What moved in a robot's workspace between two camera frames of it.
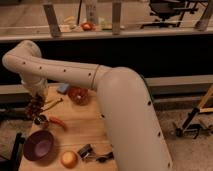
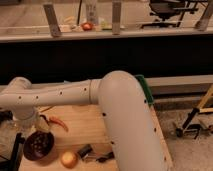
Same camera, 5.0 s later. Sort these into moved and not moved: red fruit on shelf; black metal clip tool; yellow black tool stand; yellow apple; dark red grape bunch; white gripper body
Moved: dark red grape bunch; white gripper body
Not moved: red fruit on shelf; yellow black tool stand; yellow apple; black metal clip tool
